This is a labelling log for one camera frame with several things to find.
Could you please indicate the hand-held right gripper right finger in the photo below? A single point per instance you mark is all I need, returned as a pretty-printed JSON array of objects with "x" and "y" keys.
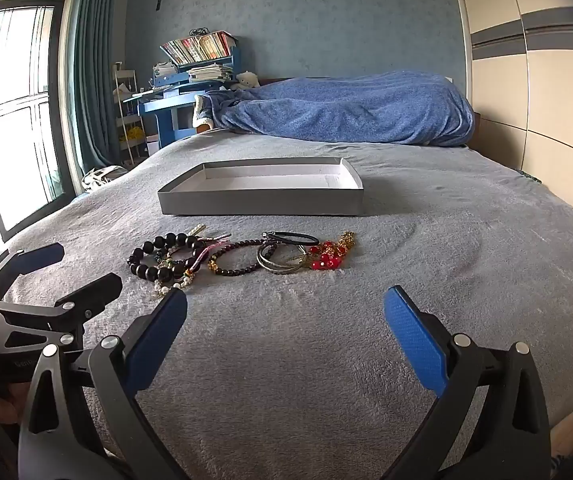
[{"x": 416, "y": 340}]

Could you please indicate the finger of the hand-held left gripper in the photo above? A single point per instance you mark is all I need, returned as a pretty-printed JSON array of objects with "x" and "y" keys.
[
  {"x": 41, "y": 256},
  {"x": 91, "y": 292}
]

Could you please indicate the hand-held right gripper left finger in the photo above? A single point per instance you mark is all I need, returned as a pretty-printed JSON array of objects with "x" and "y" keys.
[{"x": 159, "y": 340}]

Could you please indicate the silver bangle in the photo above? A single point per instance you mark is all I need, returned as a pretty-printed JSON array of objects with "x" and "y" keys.
[
  {"x": 266, "y": 263},
  {"x": 286, "y": 269}
]

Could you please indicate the grey cardboard box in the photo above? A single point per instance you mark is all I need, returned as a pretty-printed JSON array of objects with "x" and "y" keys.
[{"x": 266, "y": 202}]

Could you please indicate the white bag on floor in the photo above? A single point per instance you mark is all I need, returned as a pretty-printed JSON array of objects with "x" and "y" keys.
[{"x": 99, "y": 176}]

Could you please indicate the grey bed cover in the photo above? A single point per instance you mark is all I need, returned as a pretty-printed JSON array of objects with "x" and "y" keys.
[{"x": 291, "y": 360}]

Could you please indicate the glass balcony door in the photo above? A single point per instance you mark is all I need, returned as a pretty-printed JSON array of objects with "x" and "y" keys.
[{"x": 16, "y": 110}]

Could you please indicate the yellow item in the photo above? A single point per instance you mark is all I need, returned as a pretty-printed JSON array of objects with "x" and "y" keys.
[{"x": 135, "y": 134}]

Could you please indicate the blue desk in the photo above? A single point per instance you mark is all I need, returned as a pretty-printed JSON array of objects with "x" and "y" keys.
[{"x": 164, "y": 110}]

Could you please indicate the white storage cart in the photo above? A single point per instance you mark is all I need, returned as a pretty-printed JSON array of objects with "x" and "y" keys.
[{"x": 126, "y": 85}]

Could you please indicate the teal curtain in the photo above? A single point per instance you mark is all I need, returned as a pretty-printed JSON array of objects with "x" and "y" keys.
[{"x": 94, "y": 60}]

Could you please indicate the blue blanket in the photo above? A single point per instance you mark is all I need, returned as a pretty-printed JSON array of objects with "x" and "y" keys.
[{"x": 356, "y": 105}]

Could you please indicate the stack of papers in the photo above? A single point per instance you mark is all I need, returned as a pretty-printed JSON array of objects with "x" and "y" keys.
[{"x": 209, "y": 72}]

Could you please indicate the row of books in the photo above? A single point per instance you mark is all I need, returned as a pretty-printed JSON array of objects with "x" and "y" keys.
[{"x": 196, "y": 47}]

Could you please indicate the white plush toy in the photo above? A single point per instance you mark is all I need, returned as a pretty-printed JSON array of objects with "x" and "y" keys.
[{"x": 247, "y": 80}]

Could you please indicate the blue desktop bookshelf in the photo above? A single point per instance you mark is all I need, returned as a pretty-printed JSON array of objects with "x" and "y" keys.
[{"x": 234, "y": 60}]

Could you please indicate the beige wardrobe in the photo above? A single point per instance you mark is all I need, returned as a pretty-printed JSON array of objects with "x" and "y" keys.
[{"x": 541, "y": 85}]

